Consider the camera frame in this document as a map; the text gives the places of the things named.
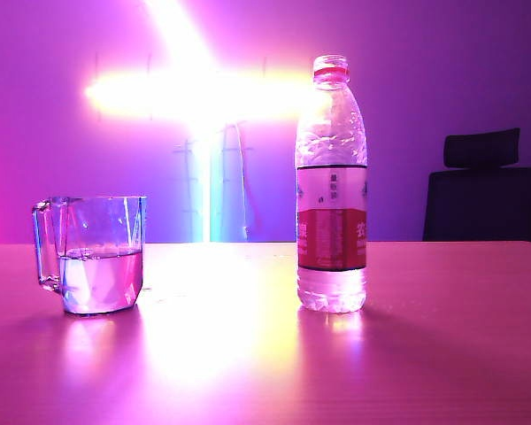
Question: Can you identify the clear plastic water bottle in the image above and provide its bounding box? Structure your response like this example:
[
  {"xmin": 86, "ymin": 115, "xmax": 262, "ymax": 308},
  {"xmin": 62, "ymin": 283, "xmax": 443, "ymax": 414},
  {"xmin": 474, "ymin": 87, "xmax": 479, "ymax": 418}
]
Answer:
[{"xmin": 295, "ymin": 54, "xmax": 369, "ymax": 315}]

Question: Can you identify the clear faceted glass mug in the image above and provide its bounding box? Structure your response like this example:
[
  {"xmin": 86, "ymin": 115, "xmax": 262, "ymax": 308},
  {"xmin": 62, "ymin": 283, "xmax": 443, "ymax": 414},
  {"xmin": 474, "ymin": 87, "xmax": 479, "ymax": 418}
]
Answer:
[{"xmin": 30, "ymin": 195, "xmax": 149, "ymax": 317}]

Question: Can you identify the glowing vertical light strip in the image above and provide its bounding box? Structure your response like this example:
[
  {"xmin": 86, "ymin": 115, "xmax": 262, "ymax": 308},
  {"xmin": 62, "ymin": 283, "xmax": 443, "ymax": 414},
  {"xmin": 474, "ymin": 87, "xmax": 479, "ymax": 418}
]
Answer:
[{"xmin": 193, "ymin": 126, "xmax": 226, "ymax": 243}]

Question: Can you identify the glowing horizontal light bar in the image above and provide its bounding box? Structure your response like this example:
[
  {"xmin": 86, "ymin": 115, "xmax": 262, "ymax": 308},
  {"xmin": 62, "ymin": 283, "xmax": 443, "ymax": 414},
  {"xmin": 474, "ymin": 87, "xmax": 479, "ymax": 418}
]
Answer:
[{"xmin": 83, "ymin": 68, "xmax": 333, "ymax": 123}]

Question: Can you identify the black office chair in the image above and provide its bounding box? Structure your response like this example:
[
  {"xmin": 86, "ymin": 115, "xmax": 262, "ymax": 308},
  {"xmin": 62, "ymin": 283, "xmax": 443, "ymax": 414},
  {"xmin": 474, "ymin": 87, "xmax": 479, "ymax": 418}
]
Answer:
[{"xmin": 421, "ymin": 127, "xmax": 531, "ymax": 243}]

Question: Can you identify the thin hanging wall wire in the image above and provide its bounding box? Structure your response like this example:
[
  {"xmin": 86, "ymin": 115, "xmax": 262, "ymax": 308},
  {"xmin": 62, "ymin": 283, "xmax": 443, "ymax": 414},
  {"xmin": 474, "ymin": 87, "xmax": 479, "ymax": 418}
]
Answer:
[{"xmin": 235, "ymin": 122, "xmax": 250, "ymax": 241}]

